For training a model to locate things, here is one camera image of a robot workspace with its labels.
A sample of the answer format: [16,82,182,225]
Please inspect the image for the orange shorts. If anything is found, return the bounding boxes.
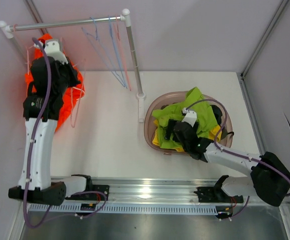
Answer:
[24,33,85,133]

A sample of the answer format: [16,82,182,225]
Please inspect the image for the lime green shorts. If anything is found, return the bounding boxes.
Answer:
[151,87,220,153]

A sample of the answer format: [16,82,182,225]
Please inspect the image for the yellow shorts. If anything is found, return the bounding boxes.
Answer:
[152,119,221,153]

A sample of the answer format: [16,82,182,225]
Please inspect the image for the pink hanger of orange shorts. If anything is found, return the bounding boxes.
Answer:
[12,23,87,129]

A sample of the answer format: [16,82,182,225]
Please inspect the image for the olive green shorts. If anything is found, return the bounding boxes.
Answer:
[220,127,235,140]

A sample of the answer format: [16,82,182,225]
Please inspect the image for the pink hanger of green shorts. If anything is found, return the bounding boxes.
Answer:
[114,16,132,92]

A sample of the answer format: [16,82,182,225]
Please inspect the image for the blue hanger of olive shorts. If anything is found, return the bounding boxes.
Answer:
[108,16,127,89]

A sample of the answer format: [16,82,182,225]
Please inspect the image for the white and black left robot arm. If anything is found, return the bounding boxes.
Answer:
[8,56,109,206]

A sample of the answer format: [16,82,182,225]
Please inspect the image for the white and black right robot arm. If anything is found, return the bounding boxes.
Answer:
[163,120,290,207]

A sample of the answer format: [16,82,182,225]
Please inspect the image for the pink translucent plastic basin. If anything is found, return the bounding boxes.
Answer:
[143,91,234,156]

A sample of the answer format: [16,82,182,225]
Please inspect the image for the metal clothes rack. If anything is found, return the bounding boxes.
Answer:
[0,8,146,123]

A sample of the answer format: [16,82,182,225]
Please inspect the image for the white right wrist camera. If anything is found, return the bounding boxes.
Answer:
[181,107,197,128]

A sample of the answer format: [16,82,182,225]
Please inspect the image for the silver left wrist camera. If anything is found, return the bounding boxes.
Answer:
[33,38,69,65]

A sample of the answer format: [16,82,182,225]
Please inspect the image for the aluminium corner frame profile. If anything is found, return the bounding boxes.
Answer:
[239,0,290,78]

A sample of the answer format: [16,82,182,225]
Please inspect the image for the aluminium mounting rail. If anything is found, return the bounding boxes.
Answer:
[49,176,290,207]

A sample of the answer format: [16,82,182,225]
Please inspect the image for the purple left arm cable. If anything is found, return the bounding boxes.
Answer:
[22,37,108,230]

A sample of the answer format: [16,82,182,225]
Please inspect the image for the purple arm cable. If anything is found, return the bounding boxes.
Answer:
[22,37,108,230]
[184,98,290,221]

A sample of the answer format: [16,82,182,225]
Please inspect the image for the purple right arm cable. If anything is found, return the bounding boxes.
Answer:
[184,98,290,221]

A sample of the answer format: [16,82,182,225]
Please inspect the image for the white slotted cable duct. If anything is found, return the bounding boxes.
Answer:
[27,202,217,215]

